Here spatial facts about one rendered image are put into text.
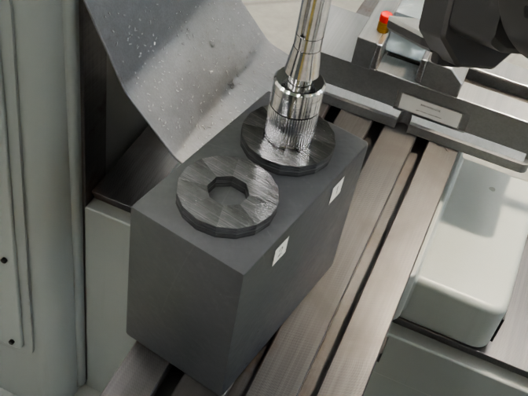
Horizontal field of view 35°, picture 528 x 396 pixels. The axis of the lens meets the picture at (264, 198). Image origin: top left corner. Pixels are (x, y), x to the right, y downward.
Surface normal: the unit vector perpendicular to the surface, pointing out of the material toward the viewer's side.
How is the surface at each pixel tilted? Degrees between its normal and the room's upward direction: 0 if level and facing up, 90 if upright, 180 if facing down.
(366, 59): 90
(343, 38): 0
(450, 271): 0
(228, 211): 0
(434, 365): 90
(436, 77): 90
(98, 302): 90
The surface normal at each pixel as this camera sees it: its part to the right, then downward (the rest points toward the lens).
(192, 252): -0.54, 0.54
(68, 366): 0.65, 0.59
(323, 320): 0.14, -0.70
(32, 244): -0.32, 0.62
